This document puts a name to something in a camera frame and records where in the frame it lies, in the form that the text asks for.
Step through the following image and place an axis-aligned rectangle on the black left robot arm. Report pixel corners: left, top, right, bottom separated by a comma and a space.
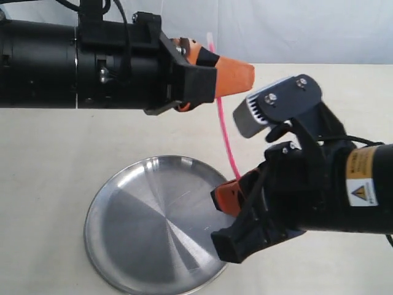
1, 1, 255, 116

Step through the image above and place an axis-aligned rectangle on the grey wrist camera on right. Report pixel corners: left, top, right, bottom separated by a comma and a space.
232, 73, 348, 144

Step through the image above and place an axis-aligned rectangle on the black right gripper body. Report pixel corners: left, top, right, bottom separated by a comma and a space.
211, 120, 348, 264

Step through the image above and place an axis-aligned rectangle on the pink plastic straw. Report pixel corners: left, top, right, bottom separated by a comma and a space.
206, 32, 241, 179

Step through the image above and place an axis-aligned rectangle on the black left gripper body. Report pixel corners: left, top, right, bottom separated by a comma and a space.
122, 12, 217, 116

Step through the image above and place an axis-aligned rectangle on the white backdrop cloth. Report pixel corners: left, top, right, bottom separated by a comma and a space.
0, 0, 393, 65

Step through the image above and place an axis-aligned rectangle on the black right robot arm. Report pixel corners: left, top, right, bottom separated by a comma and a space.
211, 119, 392, 264

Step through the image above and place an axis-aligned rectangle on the round silver metal plate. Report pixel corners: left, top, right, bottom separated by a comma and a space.
84, 155, 233, 294

